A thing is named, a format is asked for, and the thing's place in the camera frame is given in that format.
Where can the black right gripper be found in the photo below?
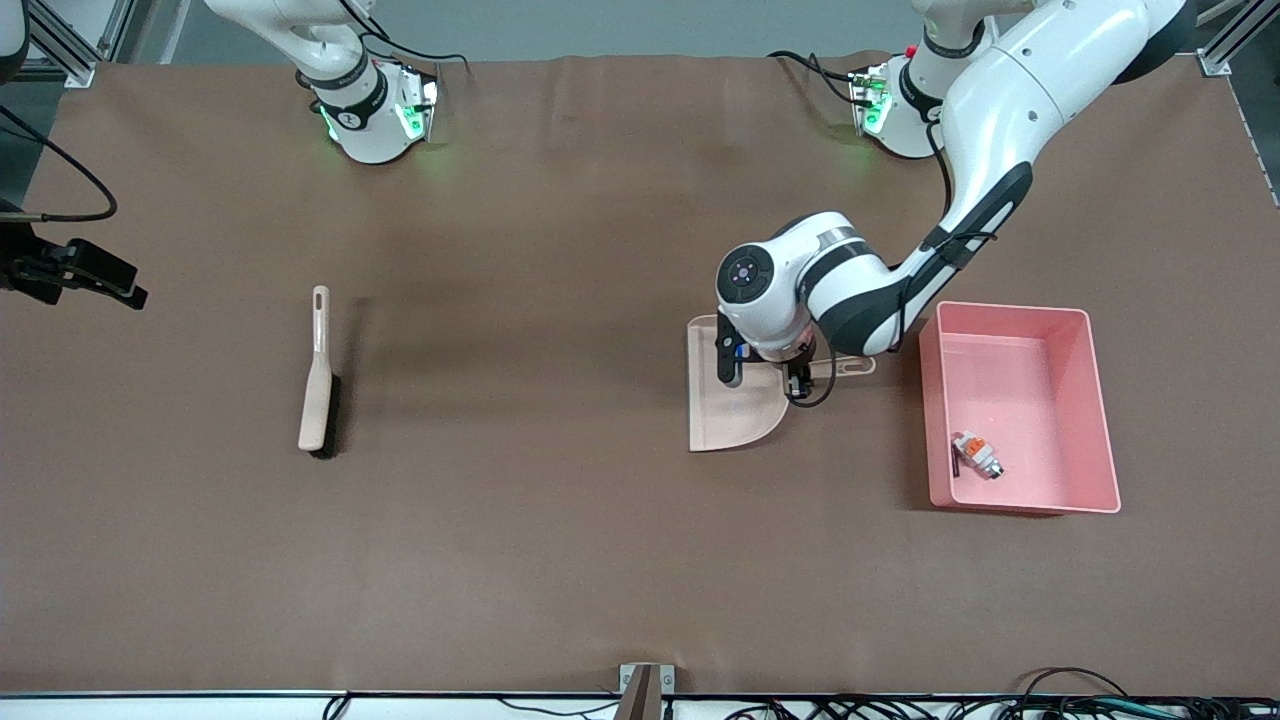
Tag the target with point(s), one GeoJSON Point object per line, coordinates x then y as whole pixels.
{"type": "Point", "coordinates": [28, 268]}

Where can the beige plastic dustpan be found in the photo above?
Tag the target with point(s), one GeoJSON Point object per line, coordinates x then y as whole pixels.
{"type": "Point", "coordinates": [730, 415]}

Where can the white switch with green part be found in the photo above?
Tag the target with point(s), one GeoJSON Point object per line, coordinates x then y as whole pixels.
{"type": "Point", "coordinates": [975, 450]}

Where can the beige brush with black bristles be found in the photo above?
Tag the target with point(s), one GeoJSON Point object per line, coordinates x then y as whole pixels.
{"type": "Point", "coordinates": [316, 400]}

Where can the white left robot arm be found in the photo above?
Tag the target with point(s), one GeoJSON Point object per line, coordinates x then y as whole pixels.
{"type": "Point", "coordinates": [1000, 100]}

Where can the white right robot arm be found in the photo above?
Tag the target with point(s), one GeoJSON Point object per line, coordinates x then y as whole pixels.
{"type": "Point", "coordinates": [360, 120]}

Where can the pink plastic bin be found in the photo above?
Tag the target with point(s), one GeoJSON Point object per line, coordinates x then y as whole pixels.
{"type": "Point", "coordinates": [1040, 380]}

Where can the brown table cover mat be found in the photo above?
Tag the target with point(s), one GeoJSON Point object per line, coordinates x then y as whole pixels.
{"type": "Point", "coordinates": [600, 560]}

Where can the metal base connector plate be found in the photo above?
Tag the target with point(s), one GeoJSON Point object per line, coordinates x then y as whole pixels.
{"type": "Point", "coordinates": [425, 100]}
{"type": "Point", "coordinates": [865, 95]}

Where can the aluminium frame profile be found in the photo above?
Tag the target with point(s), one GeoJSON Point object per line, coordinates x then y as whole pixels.
{"type": "Point", "coordinates": [75, 70]}
{"type": "Point", "coordinates": [1222, 55]}

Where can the grey metal bracket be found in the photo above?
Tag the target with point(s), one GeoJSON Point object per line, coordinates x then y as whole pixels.
{"type": "Point", "coordinates": [645, 690]}

